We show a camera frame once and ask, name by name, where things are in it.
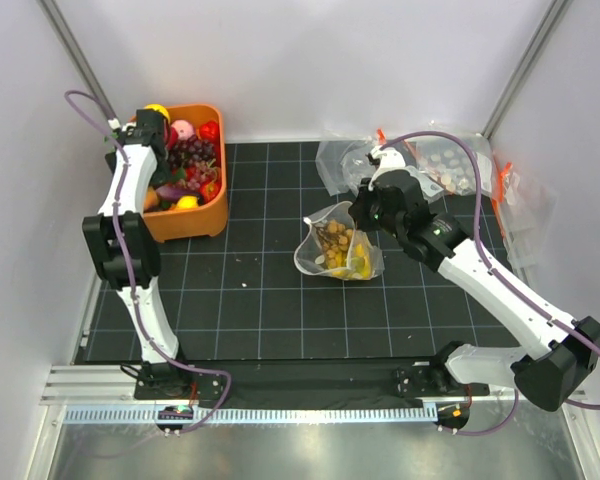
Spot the orange red peach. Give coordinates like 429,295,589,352
144,187,161,212

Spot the brown longan cluster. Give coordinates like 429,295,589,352
315,220,354,270

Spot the yellow banana bunch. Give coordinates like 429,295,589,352
324,243,374,280

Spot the clear polka dot zip bag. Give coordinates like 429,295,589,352
293,201,384,281

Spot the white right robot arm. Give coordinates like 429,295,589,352
349,169,600,412

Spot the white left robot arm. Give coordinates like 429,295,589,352
82,106,192,400

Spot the dotted zip bag rear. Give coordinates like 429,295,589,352
410,134,496,197

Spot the crumpled clear zip bag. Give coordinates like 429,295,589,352
315,130,445,203

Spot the yellow orange top fruit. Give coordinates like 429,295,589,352
144,103,171,123

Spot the pink peach toy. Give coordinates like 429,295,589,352
171,120,196,141

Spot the purple grape bunch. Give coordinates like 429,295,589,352
167,136,217,170

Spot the red bell pepper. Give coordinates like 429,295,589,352
197,120,220,144

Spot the purple eggplant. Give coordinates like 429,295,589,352
155,184,203,203

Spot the yellow lemon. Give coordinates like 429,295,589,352
175,195,199,210

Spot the orange plastic fruit basket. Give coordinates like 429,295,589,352
115,103,230,244

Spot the clear bags stack right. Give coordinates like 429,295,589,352
492,161,557,270

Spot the black grid cutting mat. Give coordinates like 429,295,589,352
74,141,551,362

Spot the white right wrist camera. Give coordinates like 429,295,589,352
367,146,406,177

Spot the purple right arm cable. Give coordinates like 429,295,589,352
379,130,600,435

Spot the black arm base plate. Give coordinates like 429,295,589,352
134,357,489,410

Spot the slotted cable duct rail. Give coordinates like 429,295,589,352
64,403,438,426

